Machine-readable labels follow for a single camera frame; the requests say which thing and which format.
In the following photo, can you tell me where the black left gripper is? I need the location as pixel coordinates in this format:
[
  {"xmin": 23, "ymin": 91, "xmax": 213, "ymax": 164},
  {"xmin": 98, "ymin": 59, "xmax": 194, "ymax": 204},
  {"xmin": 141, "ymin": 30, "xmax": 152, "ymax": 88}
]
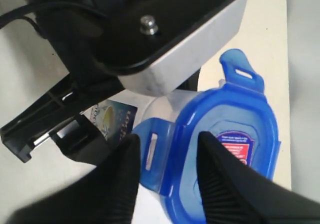
[{"xmin": 0, "ymin": 33, "xmax": 126, "ymax": 164}]

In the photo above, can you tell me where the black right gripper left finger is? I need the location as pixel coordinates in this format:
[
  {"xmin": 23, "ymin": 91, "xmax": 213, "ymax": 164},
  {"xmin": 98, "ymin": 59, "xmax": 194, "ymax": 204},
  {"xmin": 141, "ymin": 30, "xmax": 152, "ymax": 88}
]
[{"xmin": 6, "ymin": 134, "xmax": 141, "ymax": 224}]

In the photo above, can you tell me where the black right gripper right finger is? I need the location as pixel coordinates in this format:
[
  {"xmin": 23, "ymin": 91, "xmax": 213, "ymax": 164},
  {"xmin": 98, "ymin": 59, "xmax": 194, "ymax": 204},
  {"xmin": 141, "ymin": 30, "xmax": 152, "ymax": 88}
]
[{"xmin": 197, "ymin": 131, "xmax": 320, "ymax": 224}]

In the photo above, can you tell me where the clear plastic container with label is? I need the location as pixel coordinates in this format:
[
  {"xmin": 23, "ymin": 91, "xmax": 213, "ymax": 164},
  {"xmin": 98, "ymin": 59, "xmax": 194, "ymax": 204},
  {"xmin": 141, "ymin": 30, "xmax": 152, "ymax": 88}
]
[{"xmin": 84, "ymin": 89, "xmax": 199, "ymax": 143}]

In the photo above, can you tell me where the blue plastic lid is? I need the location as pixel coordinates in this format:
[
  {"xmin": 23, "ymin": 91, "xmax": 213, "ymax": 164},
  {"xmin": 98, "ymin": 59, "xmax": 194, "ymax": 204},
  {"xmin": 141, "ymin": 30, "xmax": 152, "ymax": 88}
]
[{"xmin": 133, "ymin": 49, "xmax": 280, "ymax": 224}]

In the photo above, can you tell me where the white rectangular plastic tray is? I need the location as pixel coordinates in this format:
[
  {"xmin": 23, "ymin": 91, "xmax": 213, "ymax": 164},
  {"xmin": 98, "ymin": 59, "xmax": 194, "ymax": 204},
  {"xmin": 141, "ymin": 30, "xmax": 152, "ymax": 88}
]
[{"xmin": 131, "ymin": 184, "xmax": 171, "ymax": 224}]

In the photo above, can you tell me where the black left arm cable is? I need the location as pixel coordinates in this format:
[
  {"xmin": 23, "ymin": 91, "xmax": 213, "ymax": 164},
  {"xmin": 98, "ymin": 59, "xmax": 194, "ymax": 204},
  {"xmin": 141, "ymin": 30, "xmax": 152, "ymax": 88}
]
[{"xmin": 0, "ymin": 2, "xmax": 108, "ymax": 35}]

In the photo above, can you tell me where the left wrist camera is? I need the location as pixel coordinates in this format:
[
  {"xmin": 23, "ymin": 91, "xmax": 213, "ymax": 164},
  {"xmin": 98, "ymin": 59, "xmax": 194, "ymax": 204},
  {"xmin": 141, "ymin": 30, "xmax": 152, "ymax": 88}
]
[{"xmin": 34, "ymin": 0, "xmax": 251, "ymax": 97}]

